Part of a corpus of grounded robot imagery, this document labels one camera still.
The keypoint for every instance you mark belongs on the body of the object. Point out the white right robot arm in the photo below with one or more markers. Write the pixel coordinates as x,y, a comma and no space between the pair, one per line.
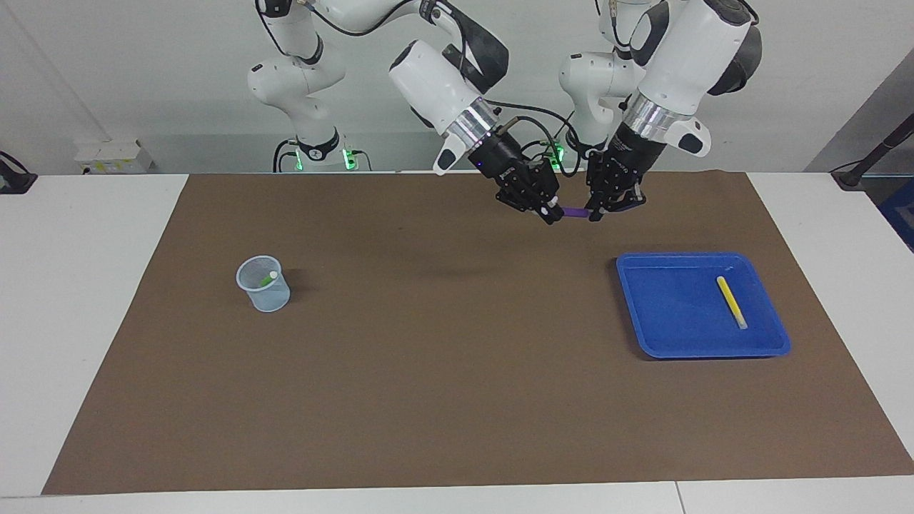
435,78

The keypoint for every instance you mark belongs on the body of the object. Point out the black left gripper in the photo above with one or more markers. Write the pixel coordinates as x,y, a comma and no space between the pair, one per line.
628,157

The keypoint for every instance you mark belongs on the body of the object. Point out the white power socket box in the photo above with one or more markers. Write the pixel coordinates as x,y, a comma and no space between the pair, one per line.
107,153

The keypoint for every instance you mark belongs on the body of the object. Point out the black table clamp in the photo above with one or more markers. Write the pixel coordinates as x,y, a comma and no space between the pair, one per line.
14,182

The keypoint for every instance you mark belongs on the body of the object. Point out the black stand pole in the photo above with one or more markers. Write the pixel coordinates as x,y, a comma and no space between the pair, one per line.
885,146

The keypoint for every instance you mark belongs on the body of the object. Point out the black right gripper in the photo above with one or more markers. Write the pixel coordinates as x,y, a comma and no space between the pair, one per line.
518,175

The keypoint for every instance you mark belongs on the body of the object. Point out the brown table mat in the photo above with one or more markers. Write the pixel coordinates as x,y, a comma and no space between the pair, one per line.
457,392

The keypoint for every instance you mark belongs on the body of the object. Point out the blue crate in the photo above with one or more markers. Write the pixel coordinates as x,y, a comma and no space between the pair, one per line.
901,214

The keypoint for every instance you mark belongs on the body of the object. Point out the yellow pen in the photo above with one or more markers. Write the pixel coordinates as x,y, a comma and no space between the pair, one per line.
731,300

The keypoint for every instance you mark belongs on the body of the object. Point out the translucent pale blue cup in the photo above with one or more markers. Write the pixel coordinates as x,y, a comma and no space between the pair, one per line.
265,300

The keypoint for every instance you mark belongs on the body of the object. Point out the green pen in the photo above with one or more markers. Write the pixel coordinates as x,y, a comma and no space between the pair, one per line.
270,277

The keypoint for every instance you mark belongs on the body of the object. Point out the purple pen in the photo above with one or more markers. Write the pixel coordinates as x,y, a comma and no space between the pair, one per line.
575,212

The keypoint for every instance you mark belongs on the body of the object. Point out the blue plastic tray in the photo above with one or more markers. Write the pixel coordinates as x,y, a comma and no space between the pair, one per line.
664,328

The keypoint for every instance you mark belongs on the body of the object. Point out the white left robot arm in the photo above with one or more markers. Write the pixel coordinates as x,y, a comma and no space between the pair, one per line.
685,57

